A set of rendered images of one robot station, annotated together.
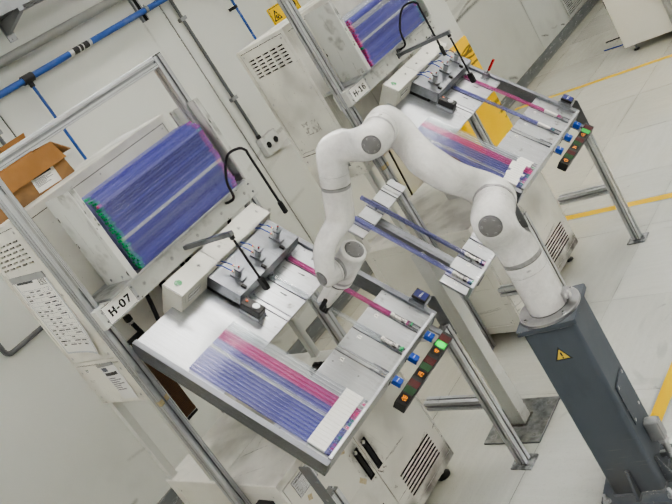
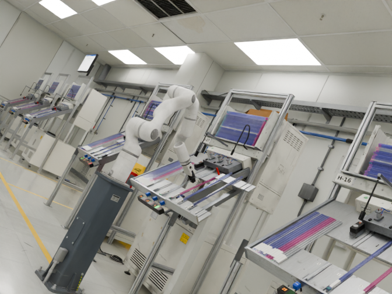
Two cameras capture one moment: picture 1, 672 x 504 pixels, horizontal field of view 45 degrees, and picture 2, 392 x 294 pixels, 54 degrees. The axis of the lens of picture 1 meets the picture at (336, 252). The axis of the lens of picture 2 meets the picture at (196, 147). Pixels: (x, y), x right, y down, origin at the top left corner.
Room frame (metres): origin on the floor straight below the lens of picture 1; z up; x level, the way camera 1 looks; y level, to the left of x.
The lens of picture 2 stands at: (2.78, -2.81, 0.83)
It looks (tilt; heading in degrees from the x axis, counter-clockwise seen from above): 7 degrees up; 97
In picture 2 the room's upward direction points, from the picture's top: 27 degrees clockwise
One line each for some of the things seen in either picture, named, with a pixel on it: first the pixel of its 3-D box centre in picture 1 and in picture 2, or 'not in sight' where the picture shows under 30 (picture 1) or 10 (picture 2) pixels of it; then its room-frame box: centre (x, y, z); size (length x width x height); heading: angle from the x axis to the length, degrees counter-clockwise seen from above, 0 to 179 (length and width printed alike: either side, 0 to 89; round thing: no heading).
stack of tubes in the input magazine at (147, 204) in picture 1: (159, 194); (244, 130); (2.71, 0.38, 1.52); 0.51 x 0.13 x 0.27; 132
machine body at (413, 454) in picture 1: (317, 472); (184, 262); (2.76, 0.51, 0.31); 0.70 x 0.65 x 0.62; 132
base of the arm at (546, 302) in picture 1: (536, 283); (122, 167); (2.16, -0.44, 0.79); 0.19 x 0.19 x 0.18
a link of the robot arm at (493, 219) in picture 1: (502, 229); (135, 136); (2.13, -0.43, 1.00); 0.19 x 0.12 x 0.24; 152
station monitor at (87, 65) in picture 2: not in sight; (89, 65); (-0.48, 3.92, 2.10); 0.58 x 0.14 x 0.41; 132
